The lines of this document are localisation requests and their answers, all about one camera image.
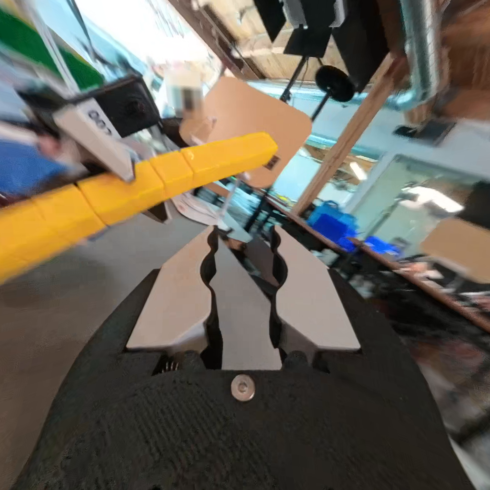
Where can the yellow block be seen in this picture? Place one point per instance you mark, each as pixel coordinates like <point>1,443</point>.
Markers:
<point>115,191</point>

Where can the wooden panel on white stand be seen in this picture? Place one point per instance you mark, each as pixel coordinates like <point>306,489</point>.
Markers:
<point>249,115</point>
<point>459,249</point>

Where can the person's left hand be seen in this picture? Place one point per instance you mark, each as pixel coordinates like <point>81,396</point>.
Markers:
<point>57,149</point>

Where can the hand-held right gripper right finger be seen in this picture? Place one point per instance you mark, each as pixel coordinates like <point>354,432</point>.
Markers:
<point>317,306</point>

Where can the black tripod pole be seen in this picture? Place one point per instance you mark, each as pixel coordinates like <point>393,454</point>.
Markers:
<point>294,76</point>

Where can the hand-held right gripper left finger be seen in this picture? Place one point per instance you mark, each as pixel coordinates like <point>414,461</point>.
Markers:
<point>168,306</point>

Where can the wooden desk with black legs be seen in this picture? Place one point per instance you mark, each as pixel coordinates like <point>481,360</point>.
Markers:
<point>440,293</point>
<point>306,226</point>

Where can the wide silver air duct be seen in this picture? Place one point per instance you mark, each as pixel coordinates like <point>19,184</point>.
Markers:
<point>421,49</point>

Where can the grey wall vent grille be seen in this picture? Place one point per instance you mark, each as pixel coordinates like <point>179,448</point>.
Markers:
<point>425,132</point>

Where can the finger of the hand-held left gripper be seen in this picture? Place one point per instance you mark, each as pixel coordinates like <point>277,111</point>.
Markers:
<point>159,212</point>
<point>111,157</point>

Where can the black round disc on pole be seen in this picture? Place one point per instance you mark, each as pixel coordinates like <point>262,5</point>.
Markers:
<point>335,82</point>

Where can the wooden support post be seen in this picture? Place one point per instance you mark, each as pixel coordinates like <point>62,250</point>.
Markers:
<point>344,145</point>

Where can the flat blue plastic bin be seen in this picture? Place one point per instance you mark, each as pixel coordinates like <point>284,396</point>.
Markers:
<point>382,245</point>

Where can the black wall screen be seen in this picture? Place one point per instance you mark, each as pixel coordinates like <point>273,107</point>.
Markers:
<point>480,203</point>

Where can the black overhead light panel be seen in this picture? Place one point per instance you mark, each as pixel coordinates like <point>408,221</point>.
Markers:
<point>360,49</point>

